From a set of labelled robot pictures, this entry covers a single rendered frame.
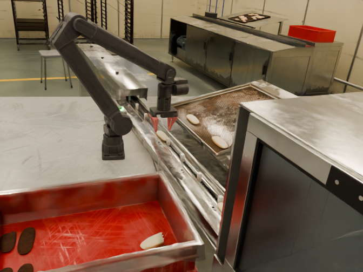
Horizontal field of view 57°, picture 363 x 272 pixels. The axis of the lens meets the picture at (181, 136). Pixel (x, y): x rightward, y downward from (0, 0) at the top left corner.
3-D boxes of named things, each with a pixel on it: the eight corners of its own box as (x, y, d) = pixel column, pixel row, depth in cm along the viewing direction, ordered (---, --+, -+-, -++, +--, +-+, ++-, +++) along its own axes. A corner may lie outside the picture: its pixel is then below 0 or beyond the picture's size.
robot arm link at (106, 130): (103, 135, 129) (108, 140, 125) (102, 110, 125) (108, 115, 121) (125, 131, 134) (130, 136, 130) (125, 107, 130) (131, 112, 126)
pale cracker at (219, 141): (209, 138, 132) (209, 135, 131) (217, 135, 133) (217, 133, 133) (221, 149, 124) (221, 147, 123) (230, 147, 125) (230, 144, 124)
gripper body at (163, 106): (148, 111, 137) (149, 94, 134) (171, 109, 141) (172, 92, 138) (154, 117, 132) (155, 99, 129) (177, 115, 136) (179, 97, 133)
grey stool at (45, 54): (67, 80, 485) (64, 49, 466) (73, 88, 457) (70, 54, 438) (40, 82, 468) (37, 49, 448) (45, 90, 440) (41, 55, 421)
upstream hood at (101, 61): (77, 52, 275) (76, 42, 272) (99, 52, 283) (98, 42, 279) (114, 103, 174) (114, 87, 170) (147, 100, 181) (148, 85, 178)
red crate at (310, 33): (287, 34, 461) (288, 25, 455) (304, 34, 477) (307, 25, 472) (315, 41, 421) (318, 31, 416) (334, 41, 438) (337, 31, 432)
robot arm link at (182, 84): (156, 65, 131) (167, 70, 125) (180, 62, 137) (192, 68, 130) (154, 93, 136) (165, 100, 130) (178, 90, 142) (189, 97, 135)
